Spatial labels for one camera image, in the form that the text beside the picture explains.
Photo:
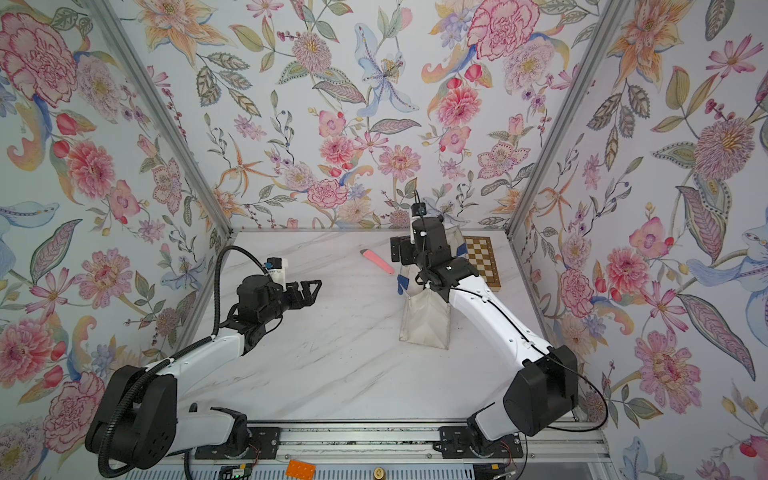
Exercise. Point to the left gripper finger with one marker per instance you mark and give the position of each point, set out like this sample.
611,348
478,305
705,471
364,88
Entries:
304,290
299,302

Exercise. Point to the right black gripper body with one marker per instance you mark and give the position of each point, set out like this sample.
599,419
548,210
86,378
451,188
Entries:
425,265

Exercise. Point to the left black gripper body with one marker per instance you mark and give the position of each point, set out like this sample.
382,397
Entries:
278,305

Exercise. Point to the white canvas cartoon pouch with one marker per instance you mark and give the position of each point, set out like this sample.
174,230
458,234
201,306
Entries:
427,317

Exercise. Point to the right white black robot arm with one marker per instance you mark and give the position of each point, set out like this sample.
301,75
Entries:
544,383

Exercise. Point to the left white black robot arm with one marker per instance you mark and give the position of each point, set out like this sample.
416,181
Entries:
139,422

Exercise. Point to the wooden chessboard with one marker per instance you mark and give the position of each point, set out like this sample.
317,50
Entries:
480,254

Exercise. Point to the orange plastic block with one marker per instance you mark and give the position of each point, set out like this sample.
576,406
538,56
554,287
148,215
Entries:
299,470

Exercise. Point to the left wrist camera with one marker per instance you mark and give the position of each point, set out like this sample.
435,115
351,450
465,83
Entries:
277,267

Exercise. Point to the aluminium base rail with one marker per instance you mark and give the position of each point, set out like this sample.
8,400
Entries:
380,441

